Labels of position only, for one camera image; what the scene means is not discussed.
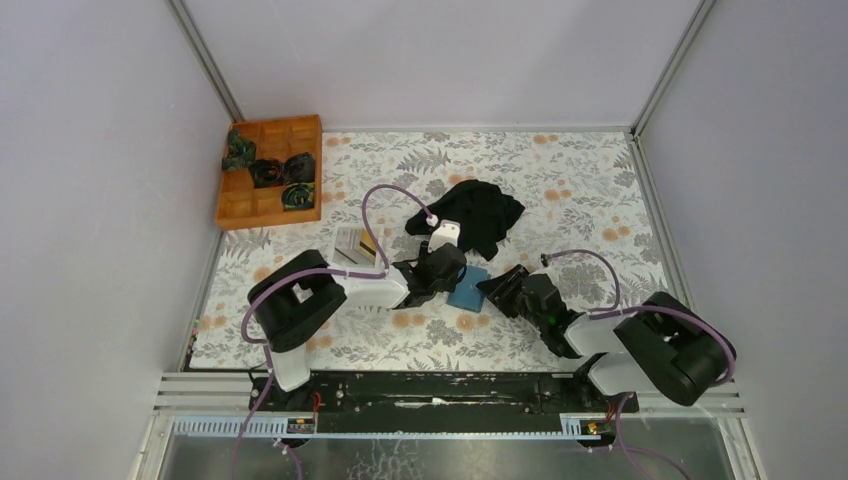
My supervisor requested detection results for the blue leather card holder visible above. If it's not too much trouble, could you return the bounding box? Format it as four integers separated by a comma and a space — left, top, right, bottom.
446, 265, 491, 313

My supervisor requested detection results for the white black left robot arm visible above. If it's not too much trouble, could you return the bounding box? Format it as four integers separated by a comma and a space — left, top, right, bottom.
247, 244, 467, 411

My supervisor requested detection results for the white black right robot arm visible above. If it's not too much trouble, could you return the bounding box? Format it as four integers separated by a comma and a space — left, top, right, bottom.
476, 265, 737, 412

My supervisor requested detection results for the stack of credit cards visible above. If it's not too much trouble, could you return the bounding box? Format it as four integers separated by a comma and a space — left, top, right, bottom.
334, 228, 389, 268

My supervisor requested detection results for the white plastic card box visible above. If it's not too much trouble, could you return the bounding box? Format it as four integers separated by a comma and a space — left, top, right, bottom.
331, 225, 392, 272

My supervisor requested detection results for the floral patterned table mat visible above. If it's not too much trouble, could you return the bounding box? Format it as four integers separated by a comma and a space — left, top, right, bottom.
188, 132, 669, 371

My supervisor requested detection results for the black crumpled cloth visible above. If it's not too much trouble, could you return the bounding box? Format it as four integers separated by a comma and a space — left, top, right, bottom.
427, 180, 525, 261

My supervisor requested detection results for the dark rolled sock bottom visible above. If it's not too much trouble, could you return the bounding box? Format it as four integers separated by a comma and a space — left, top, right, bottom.
281, 182, 315, 211

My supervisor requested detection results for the dark rolled sock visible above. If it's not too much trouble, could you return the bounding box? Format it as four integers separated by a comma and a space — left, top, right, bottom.
281, 182, 315, 211
221, 128, 257, 172
248, 158, 285, 189
282, 152, 316, 184

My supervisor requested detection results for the dark rolled sock right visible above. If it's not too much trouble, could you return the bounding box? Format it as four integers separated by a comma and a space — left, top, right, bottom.
282, 152, 316, 184

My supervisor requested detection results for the dark rolled sock middle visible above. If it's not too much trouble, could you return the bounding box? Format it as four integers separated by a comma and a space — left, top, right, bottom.
248, 158, 285, 189

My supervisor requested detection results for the wooden compartment tray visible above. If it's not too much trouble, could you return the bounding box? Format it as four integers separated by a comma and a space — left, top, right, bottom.
216, 115, 323, 231

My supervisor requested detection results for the dark rolled sock top left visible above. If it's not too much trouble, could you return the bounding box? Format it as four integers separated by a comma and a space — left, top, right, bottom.
221, 128, 257, 172

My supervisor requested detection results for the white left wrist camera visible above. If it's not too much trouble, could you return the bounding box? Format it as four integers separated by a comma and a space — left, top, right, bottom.
426, 215, 461, 253

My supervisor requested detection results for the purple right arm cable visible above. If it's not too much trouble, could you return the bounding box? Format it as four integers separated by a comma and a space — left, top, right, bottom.
539, 248, 738, 480

